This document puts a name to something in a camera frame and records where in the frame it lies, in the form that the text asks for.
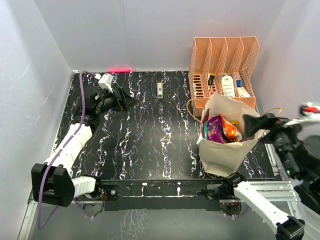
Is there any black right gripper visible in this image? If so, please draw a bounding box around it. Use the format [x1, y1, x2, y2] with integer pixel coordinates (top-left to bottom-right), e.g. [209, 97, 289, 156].
[242, 111, 309, 176]

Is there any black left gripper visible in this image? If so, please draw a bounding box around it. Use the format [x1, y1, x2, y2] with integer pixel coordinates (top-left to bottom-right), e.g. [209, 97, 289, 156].
[94, 87, 139, 115]

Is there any orange snack packet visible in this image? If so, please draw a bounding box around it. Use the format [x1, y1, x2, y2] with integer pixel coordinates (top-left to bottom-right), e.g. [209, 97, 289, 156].
[219, 114, 243, 142]

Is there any beige paper bag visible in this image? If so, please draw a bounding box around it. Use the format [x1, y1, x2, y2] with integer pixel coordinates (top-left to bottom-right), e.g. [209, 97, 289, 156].
[196, 93, 265, 177]

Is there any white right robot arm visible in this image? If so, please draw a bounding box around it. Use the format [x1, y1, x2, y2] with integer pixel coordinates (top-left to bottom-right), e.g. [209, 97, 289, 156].
[206, 106, 320, 240]

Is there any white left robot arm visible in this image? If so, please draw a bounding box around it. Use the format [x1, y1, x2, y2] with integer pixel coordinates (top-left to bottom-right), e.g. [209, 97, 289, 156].
[31, 85, 138, 207]

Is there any pink tape strip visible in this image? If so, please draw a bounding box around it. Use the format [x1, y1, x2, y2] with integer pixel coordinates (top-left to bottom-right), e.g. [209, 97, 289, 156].
[107, 67, 132, 73]

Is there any grey black stapler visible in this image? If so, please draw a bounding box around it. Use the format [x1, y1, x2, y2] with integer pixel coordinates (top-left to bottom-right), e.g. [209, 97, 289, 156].
[156, 76, 163, 99]

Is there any small white blue box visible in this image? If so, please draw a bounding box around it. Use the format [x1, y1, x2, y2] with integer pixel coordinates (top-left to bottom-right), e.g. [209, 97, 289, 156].
[236, 79, 251, 98]

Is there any purple snack packet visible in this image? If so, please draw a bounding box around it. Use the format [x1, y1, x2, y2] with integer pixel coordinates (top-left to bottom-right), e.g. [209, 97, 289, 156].
[205, 115, 225, 144]

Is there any red snack packet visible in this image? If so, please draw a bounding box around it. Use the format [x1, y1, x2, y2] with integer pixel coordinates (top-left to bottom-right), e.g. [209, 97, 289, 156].
[201, 109, 210, 139]

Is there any white lotion tube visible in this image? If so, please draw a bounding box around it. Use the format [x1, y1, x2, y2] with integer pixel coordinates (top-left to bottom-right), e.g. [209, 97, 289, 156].
[221, 75, 236, 97]

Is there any black yellow highlighter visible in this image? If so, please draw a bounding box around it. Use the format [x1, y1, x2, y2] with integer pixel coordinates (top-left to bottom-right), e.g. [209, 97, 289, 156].
[207, 74, 215, 86]

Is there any peach plastic desk organizer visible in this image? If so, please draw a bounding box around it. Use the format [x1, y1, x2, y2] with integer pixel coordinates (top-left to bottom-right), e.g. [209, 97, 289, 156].
[188, 36, 260, 117]

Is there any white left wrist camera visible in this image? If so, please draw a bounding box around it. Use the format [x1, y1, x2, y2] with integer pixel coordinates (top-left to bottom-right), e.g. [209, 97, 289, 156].
[98, 73, 113, 94]

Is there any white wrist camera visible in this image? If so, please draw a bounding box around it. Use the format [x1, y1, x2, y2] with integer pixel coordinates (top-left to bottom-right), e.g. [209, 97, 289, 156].
[284, 102, 320, 127]
[98, 73, 113, 94]

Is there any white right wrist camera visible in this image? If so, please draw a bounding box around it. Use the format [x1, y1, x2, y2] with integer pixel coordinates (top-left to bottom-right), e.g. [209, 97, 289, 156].
[284, 102, 320, 127]

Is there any black front mounting rail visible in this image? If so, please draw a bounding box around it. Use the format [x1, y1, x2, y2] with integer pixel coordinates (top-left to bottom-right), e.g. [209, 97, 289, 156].
[78, 178, 239, 211]

